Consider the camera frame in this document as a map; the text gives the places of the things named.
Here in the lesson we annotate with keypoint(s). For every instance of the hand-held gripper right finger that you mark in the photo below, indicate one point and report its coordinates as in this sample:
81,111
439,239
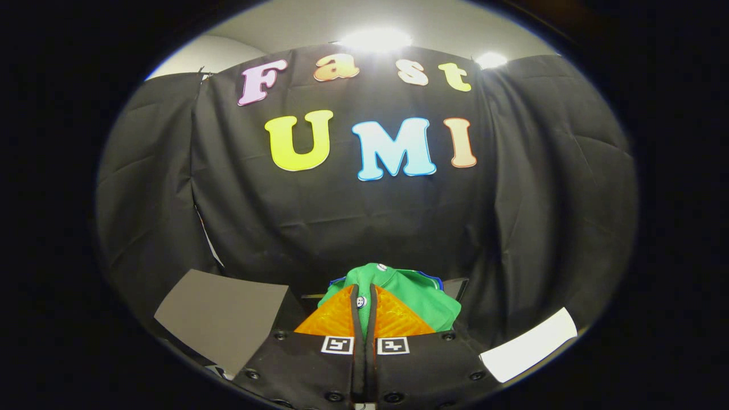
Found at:
421,370

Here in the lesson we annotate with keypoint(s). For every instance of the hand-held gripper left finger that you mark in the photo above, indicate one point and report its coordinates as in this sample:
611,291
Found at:
307,370

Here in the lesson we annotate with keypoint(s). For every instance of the green polo shirt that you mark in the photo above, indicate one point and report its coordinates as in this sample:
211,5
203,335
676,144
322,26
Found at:
421,296

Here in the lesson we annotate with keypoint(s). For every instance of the grey cabinet with dark top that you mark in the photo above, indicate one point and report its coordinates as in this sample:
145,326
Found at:
222,316

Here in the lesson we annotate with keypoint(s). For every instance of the white sheet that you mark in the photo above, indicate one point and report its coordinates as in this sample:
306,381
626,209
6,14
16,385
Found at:
529,347

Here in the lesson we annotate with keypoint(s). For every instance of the black backdrop cloth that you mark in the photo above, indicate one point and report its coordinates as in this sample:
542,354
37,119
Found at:
342,228

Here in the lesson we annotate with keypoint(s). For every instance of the ceiling light behind cloth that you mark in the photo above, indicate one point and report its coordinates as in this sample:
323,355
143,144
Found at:
376,40

